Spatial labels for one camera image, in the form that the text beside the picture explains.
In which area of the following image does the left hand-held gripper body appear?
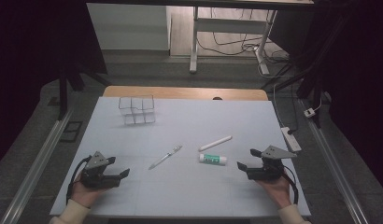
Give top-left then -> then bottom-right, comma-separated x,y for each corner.
79,151 -> 121,189

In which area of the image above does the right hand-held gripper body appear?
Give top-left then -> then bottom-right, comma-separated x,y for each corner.
247,145 -> 298,182

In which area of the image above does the white green glue stick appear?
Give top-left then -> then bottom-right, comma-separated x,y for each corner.
198,152 -> 228,167

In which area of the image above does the white marker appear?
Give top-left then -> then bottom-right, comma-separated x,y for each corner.
198,134 -> 234,153

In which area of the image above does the clear acrylic organizer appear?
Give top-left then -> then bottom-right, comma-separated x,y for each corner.
118,94 -> 157,126

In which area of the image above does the person's left hand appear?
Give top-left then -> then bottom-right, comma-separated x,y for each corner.
70,179 -> 110,209

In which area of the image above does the person's right hand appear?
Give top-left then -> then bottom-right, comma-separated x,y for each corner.
255,172 -> 293,210

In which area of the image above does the white power strip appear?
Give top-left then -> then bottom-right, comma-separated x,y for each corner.
279,126 -> 303,153

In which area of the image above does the white table mat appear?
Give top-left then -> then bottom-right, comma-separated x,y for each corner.
49,96 -> 312,218

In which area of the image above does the black stand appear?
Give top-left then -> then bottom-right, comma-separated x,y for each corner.
260,12 -> 353,129
56,60 -> 113,121

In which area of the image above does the white cabinet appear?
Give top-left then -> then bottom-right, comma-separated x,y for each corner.
86,3 -> 172,51

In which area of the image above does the left hand-held gripper black cable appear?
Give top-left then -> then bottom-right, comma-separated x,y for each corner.
65,155 -> 92,205

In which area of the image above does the hand-held gripper black cable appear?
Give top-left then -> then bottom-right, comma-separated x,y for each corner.
65,155 -> 92,205
281,167 -> 300,205

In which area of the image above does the right hand-held gripper black cable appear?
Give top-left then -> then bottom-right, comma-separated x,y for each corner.
281,167 -> 300,205

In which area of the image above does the black floor frame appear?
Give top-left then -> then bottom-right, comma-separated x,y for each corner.
59,120 -> 84,144

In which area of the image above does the aluminium rail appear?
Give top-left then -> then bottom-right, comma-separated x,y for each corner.
0,106 -> 74,224
299,98 -> 370,224

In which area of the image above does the tangle of black floor cables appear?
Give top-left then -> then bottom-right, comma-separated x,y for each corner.
196,8 -> 291,64

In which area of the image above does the white frame desk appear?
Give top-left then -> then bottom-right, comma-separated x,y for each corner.
86,0 -> 316,76

